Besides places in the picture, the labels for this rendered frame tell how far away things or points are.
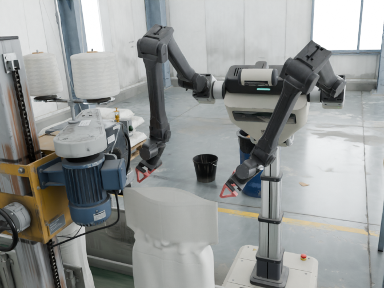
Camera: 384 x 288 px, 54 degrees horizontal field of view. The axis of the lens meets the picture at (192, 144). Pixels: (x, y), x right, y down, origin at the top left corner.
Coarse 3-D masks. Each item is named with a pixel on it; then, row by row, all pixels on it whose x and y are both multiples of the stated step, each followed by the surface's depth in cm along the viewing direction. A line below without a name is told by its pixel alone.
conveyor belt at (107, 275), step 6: (6, 246) 255; (90, 270) 225; (96, 270) 225; (102, 270) 225; (108, 270) 224; (96, 276) 220; (102, 276) 220; (108, 276) 219; (114, 276) 219; (120, 276) 219; (126, 276) 219; (132, 276) 218; (96, 282) 215; (102, 282) 214; (108, 282) 214; (114, 282) 214; (120, 282) 214; (126, 282) 213; (132, 282) 213
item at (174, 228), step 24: (144, 192) 176; (168, 192) 175; (144, 216) 171; (168, 216) 162; (192, 216) 161; (216, 216) 159; (144, 240) 174; (168, 240) 166; (192, 240) 165; (216, 240) 163; (144, 264) 175; (168, 264) 168; (192, 264) 165
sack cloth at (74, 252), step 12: (72, 228) 189; (84, 228) 200; (60, 240) 190; (72, 240) 192; (84, 240) 202; (72, 252) 194; (84, 252) 203; (72, 264) 195; (84, 264) 201; (84, 276) 202
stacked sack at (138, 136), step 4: (136, 132) 536; (140, 132) 539; (132, 136) 520; (136, 136) 521; (140, 136) 525; (144, 136) 533; (132, 140) 509; (136, 140) 514; (140, 140) 525; (132, 144) 506; (136, 144) 518
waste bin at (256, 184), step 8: (240, 136) 372; (240, 144) 379; (248, 144) 367; (240, 152) 386; (248, 152) 371; (280, 152) 380; (240, 160) 390; (280, 160) 386; (256, 176) 377; (248, 184) 385; (256, 184) 380; (248, 192) 389; (256, 192) 383
